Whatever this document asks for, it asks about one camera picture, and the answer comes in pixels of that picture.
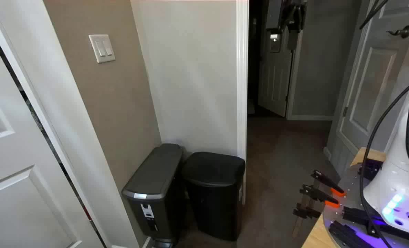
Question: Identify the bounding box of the grey hallway door with handle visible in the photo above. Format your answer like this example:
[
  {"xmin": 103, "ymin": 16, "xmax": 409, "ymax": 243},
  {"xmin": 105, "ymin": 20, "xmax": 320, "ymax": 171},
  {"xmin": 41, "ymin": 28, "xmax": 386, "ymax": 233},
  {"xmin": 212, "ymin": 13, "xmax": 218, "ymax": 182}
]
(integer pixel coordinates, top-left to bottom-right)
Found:
[{"xmin": 325, "ymin": 0, "xmax": 409, "ymax": 175}]

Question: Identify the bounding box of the orange black clamp upper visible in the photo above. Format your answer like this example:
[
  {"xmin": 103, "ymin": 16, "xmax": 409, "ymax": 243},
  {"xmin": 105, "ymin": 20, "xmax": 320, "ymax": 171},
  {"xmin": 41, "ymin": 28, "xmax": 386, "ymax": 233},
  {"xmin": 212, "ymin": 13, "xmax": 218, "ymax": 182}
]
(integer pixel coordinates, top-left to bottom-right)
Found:
[{"xmin": 311, "ymin": 170, "xmax": 346, "ymax": 197}]

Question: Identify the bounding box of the grey steel trash bin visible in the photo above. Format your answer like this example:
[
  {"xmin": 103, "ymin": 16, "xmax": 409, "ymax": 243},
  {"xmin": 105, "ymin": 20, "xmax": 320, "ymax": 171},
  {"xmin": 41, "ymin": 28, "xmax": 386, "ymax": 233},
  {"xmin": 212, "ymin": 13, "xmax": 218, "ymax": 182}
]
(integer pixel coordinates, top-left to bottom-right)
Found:
[{"xmin": 123, "ymin": 144, "xmax": 186, "ymax": 248}]

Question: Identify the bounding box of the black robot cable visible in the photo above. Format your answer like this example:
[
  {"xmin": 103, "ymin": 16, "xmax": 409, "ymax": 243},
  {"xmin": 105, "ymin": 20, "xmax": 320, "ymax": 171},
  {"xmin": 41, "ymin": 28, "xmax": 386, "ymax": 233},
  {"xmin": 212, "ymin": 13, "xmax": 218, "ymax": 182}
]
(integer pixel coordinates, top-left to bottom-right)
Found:
[{"xmin": 358, "ymin": 75, "xmax": 409, "ymax": 218}]

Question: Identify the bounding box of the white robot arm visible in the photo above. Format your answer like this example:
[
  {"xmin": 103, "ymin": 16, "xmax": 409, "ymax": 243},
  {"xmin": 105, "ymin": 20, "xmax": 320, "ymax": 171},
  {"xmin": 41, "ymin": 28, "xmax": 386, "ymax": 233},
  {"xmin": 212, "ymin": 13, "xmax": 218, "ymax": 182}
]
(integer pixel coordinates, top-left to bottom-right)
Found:
[{"xmin": 364, "ymin": 112, "xmax": 409, "ymax": 233}]

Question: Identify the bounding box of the orange black clamp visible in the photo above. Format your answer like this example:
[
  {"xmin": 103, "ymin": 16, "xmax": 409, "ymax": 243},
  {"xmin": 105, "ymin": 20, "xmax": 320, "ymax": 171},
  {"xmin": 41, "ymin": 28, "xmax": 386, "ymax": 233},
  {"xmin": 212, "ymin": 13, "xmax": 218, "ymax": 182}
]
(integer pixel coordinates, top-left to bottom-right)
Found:
[
  {"xmin": 300, "ymin": 185, "xmax": 340, "ymax": 208},
  {"xmin": 311, "ymin": 170, "xmax": 346, "ymax": 197}
]

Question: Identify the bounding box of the black clamp lowest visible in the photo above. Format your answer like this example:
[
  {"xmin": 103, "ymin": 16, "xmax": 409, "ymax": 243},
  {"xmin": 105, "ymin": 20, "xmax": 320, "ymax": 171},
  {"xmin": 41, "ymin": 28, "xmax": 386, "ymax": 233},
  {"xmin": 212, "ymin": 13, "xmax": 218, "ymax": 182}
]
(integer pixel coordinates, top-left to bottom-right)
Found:
[{"xmin": 293, "ymin": 204, "xmax": 321, "ymax": 219}]

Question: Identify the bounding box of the orange black clamp lower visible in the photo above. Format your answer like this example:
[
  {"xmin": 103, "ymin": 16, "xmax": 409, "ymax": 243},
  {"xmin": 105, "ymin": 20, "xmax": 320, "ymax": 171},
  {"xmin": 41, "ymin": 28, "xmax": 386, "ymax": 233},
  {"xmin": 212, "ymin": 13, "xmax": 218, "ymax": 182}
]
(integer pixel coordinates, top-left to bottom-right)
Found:
[{"xmin": 300, "ymin": 185, "xmax": 340, "ymax": 208}]

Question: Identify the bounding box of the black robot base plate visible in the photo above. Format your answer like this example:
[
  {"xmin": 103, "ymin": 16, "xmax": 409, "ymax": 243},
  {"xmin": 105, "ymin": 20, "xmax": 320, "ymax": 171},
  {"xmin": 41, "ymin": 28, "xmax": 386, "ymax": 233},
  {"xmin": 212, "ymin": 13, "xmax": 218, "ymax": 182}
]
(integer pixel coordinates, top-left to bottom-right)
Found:
[{"xmin": 322, "ymin": 166, "xmax": 409, "ymax": 248}]

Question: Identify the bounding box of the black plastic trash bin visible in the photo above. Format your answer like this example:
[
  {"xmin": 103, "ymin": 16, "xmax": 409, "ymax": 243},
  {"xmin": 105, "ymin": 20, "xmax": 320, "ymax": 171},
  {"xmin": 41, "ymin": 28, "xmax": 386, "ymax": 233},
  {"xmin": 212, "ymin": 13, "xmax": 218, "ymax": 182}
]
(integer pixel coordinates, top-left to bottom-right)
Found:
[{"xmin": 182, "ymin": 152, "xmax": 245, "ymax": 242}]

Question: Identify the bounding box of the far hallway door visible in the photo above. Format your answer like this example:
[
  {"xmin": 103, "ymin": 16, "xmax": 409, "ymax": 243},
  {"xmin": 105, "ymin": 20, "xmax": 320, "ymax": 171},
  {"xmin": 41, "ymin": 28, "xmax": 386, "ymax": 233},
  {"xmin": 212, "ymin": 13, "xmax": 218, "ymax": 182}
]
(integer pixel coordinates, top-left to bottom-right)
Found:
[{"xmin": 259, "ymin": 0, "xmax": 303, "ymax": 118}]

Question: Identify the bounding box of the white wall light switch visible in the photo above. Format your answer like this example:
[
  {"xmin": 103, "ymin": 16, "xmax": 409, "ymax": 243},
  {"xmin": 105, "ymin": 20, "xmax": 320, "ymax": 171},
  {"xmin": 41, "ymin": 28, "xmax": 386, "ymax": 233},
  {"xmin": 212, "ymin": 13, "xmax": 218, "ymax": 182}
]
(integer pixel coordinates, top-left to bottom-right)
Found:
[{"xmin": 88, "ymin": 35, "xmax": 116, "ymax": 64}]

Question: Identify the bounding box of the white panel door near bins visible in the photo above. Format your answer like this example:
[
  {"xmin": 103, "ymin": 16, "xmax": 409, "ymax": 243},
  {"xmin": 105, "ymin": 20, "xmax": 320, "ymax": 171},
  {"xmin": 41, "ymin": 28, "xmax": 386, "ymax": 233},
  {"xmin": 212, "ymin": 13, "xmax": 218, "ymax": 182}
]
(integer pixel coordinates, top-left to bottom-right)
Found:
[{"xmin": 0, "ymin": 57, "xmax": 102, "ymax": 248}]

